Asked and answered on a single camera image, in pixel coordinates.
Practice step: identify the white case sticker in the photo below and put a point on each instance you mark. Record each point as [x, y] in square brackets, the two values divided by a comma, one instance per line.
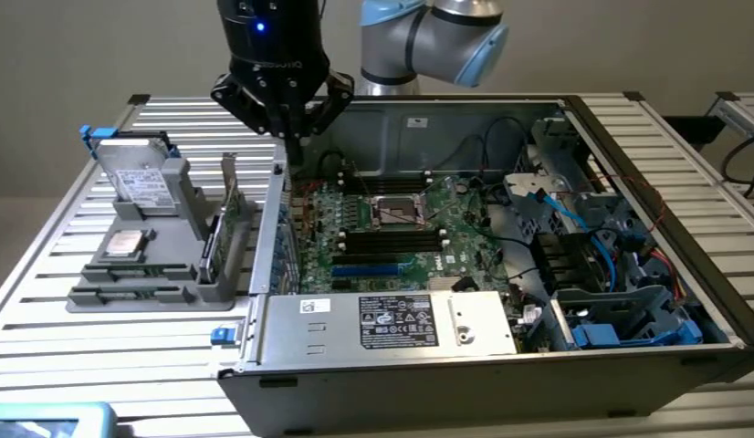
[417, 122]

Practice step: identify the blue expansion slot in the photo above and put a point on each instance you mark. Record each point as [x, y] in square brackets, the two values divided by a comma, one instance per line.
[365, 271]

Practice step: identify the black fan shroud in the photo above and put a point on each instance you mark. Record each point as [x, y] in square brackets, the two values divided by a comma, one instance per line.
[565, 262]

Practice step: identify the open black PC case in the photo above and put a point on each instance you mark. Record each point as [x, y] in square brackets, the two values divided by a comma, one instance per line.
[474, 392]

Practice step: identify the teal plastic box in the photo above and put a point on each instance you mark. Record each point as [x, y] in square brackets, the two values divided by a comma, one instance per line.
[47, 420]

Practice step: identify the green graphics card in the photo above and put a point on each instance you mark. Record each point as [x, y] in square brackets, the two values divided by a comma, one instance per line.
[232, 205]

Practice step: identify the silver CPU chip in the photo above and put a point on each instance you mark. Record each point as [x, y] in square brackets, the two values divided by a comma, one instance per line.
[127, 244]

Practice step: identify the silver power supply unit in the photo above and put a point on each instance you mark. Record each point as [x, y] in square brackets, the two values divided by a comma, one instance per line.
[353, 324]

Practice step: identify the blue case latch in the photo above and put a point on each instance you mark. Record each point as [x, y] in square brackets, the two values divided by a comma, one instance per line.
[223, 335]

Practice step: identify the metal disk bay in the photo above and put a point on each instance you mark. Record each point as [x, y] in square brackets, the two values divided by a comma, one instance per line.
[534, 187]

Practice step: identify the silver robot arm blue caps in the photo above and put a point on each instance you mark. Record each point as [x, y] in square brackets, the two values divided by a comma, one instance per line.
[413, 32]

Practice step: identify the silver chipset heatsink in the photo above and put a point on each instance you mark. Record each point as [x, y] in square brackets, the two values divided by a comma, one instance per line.
[443, 285]

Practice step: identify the metal CPU socket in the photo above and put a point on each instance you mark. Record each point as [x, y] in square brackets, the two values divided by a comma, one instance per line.
[394, 211]

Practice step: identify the silver hard disk blue bracket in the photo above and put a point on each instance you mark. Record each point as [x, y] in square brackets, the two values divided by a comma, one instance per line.
[139, 173]

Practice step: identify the green motherboard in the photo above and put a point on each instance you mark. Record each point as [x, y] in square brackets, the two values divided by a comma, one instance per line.
[462, 255]

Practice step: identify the black table corner cap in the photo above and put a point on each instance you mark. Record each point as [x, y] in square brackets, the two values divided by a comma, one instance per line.
[634, 96]
[139, 99]
[728, 96]

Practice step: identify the grey parts rack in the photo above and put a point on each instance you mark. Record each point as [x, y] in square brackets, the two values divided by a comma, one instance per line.
[182, 292]

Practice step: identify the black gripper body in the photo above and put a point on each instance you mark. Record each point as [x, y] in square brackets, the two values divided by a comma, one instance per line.
[273, 41]

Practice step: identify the black RAM slot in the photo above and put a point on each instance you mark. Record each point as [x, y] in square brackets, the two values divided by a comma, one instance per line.
[386, 184]
[393, 244]
[386, 174]
[391, 232]
[386, 179]
[393, 238]
[387, 190]
[394, 250]

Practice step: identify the neighbouring metal slat table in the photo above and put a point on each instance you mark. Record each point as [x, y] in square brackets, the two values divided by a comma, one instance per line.
[748, 107]

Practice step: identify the black expansion slot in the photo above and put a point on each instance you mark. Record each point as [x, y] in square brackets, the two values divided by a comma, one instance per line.
[365, 260]

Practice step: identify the blue drive caddy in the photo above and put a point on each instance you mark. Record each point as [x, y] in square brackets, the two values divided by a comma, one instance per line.
[595, 335]

